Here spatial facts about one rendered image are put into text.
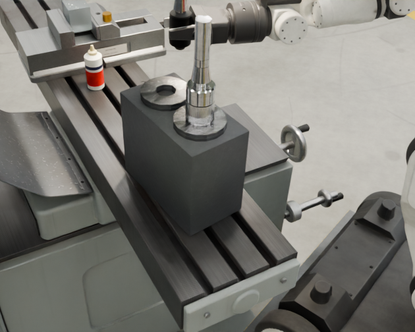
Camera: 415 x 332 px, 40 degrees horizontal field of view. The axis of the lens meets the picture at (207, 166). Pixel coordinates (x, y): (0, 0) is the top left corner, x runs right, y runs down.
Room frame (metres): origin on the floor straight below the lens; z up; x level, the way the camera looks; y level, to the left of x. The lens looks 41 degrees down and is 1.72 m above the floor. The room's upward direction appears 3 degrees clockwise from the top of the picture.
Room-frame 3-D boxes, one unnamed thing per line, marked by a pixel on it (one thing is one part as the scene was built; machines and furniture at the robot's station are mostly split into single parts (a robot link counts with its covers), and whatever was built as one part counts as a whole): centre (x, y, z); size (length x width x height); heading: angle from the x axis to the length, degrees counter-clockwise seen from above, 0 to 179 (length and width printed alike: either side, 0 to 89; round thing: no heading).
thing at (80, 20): (1.27, 0.33, 1.07); 0.06 x 0.05 x 0.06; 28
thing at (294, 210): (1.22, -0.32, 0.53); 0.22 x 0.06 x 0.06; 121
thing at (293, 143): (1.32, -0.22, 0.65); 0.16 x 0.12 x 0.12; 121
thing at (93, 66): (1.14, 0.27, 1.01); 0.04 x 0.04 x 0.11
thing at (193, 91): (0.77, 0.02, 1.21); 0.05 x 0.05 x 0.01
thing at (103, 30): (1.30, 0.28, 1.04); 0.12 x 0.06 x 0.04; 28
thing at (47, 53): (1.29, 0.31, 1.01); 0.35 x 0.15 x 0.11; 118
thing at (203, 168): (0.81, 0.05, 1.05); 0.22 x 0.12 x 0.20; 39
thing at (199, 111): (0.77, 0.02, 1.18); 0.05 x 0.05 x 0.06
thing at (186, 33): (1.08, 0.06, 1.14); 0.06 x 0.02 x 0.03; 106
